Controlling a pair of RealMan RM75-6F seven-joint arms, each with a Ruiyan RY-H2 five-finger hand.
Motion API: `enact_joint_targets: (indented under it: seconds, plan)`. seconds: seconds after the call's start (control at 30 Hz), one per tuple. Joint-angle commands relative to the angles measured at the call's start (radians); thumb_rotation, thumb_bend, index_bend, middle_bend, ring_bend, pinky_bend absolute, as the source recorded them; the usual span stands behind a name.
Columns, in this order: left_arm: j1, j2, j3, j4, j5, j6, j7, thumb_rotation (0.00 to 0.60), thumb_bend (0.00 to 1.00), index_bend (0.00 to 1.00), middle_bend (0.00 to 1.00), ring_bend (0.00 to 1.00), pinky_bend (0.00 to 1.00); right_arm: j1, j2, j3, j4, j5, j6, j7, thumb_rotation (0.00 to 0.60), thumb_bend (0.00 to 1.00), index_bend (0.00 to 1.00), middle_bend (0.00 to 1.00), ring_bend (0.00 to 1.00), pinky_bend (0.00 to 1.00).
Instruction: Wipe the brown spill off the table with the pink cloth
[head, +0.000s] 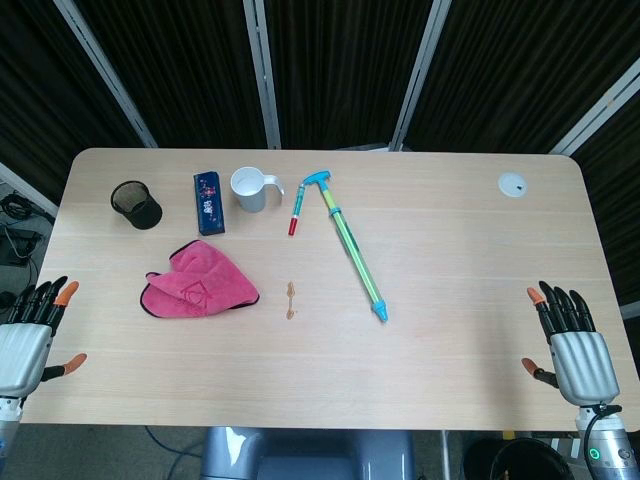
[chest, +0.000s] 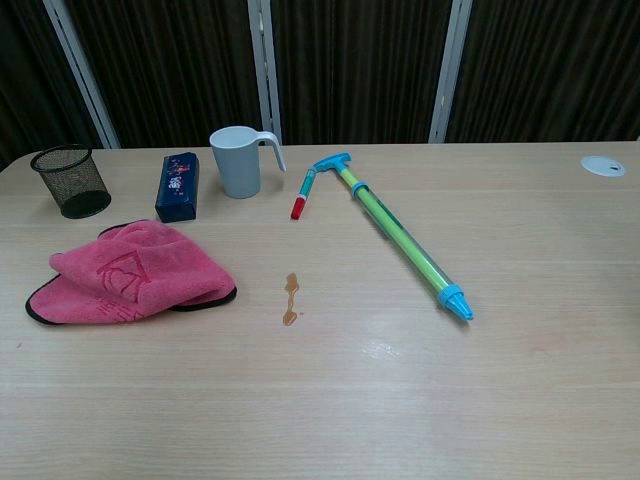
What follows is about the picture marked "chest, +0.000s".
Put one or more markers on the pink microfibre cloth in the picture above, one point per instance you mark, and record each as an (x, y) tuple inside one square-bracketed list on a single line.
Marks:
[(125, 270)]

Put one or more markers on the orange liquid spill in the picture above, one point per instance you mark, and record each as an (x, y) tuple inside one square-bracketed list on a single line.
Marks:
[(291, 284)]

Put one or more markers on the marker pen with red cap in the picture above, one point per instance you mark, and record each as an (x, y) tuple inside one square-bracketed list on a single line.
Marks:
[(298, 206)]

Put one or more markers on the green and blue water pump toy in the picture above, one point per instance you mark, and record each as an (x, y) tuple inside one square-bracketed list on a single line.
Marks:
[(400, 235)]

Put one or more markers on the dark blue printed box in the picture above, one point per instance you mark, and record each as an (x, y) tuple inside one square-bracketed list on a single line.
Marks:
[(175, 200)]

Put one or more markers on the dark ribbed partition panel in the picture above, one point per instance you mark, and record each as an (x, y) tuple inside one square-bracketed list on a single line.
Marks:
[(550, 70), (30, 75), (170, 70), (355, 70)]

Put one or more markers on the black mesh pen holder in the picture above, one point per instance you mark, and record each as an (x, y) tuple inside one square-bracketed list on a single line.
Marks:
[(70, 180)]

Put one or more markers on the grey partition post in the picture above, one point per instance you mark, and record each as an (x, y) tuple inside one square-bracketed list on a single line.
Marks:
[(77, 65), (265, 75), (450, 75)]

